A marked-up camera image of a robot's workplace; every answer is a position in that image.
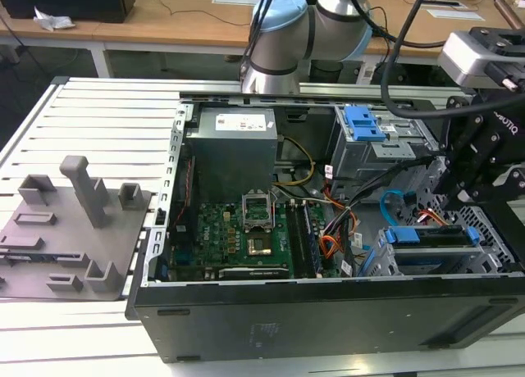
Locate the grey metal drive cage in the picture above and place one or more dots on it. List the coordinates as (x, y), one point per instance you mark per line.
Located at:
(361, 160)

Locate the green motherboard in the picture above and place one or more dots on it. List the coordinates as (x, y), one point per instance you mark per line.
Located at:
(221, 233)

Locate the hard disk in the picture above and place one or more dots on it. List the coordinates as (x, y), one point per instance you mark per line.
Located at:
(443, 234)

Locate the CPU socket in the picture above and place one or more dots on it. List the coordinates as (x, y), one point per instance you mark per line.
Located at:
(259, 246)

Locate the crumpled white paper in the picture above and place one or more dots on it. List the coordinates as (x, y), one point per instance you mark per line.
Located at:
(53, 21)

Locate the grey parts rack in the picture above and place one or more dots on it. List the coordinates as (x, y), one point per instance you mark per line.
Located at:
(78, 246)

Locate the black open PC case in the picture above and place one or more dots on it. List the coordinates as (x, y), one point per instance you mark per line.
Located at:
(287, 323)

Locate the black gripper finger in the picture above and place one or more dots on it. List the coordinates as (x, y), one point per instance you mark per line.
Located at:
(484, 188)
(463, 135)

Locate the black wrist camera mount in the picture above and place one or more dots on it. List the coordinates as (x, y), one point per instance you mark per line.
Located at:
(506, 45)

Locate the grey power supply unit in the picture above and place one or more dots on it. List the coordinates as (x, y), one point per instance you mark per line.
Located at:
(234, 155)

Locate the wooden desk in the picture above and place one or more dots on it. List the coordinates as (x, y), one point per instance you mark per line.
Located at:
(172, 28)

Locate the black RAM slot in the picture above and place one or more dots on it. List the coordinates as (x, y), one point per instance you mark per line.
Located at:
(295, 237)

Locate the white paper sheet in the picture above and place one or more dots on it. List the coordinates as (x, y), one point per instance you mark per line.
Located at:
(455, 14)
(231, 0)

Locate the grey metal disk bay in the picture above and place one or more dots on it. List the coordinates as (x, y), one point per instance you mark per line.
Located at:
(488, 237)

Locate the black box on desk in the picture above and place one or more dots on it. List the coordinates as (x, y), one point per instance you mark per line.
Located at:
(69, 0)

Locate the black graphics card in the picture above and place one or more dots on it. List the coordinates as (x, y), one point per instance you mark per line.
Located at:
(254, 273)

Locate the blue plastic drive latch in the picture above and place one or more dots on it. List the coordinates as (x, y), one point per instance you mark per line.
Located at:
(363, 123)

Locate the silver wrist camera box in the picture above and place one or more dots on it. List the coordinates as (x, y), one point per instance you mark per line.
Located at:
(463, 59)

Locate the RAM stick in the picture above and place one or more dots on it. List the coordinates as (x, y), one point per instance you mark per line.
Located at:
(312, 242)

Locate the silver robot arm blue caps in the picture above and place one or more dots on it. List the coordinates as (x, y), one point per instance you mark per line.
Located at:
(279, 49)

